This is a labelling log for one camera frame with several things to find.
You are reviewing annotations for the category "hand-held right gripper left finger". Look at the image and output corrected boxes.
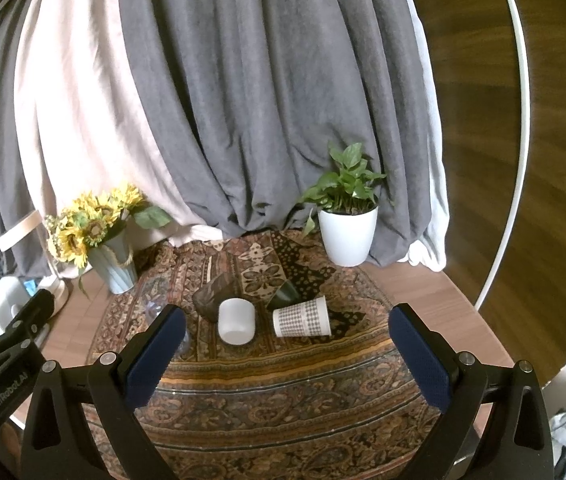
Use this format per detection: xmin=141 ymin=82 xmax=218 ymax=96
xmin=22 ymin=304 xmax=187 ymax=480

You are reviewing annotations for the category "wide grey curtain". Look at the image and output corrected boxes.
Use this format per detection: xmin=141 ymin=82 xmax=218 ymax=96
xmin=117 ymin=0 xmax=445 ymax=267

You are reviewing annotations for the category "houndstooth patterned paper cup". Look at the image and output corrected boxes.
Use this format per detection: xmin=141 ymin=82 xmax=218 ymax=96
xmin=271 ymin=295 xmax=333 ymax=339

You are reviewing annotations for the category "white curved hoop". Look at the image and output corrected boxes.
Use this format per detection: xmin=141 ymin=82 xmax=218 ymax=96
xmin=472 ymin=0 xmax=535 ymax=312

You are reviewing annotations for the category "green plant in white pot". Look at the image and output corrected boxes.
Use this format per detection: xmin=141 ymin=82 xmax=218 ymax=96
xmin=295 ymin=142 xmax=389 ymax=268

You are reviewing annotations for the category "white box appliance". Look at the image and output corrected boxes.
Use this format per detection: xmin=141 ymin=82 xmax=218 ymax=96
xmin=0 ymin=275 xmax=32 ymax=327

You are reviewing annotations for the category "sunflower bouquet in blue-grey vase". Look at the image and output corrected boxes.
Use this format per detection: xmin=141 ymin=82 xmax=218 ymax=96
xmin=45 ymin=183 xmax=172 ymax=295

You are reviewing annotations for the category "dark green cup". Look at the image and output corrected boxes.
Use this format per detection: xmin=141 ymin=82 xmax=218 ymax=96
xmin=266 ymin=279 xmax=300 ymax=311

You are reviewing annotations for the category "pale pink curtain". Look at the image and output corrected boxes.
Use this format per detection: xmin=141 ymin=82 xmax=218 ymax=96
xmin=13 ymin=0 xmax=225 ymax=282

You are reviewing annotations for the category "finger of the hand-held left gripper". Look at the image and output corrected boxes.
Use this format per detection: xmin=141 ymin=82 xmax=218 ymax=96
xmin=4 ymin=288 xmax=57 ymax=342

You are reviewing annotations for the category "white desk lamp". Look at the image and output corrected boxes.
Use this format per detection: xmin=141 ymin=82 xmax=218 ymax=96
xmin=0 ymin=212 xmax=70 ymax=317

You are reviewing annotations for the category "clear glass cup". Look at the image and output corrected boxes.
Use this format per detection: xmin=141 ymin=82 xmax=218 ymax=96
xmin=144 ymin=299 xmax=192 ymax=359

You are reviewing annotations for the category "brown textured cup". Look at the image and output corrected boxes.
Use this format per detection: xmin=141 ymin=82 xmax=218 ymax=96
xmin=192 ymin=276 xmax=239 ymax=324

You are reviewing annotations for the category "ornate patterned tablecloth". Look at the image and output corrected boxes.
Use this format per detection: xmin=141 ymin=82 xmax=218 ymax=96
xmin=83 ymin=230 xmax=470 ymax=480

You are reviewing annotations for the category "white cup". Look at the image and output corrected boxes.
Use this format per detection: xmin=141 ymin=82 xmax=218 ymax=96
xmin=217 ymin=298 xmax=257 ymax=346

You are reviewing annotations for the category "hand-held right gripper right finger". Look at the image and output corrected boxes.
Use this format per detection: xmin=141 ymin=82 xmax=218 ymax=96
xmin=388 ymin=303 xmax=556 ymax=480

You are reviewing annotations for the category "white sheer curtain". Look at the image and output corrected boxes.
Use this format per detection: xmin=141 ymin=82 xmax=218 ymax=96
xmin=394 ymin=0 xmax=452 ymax=274

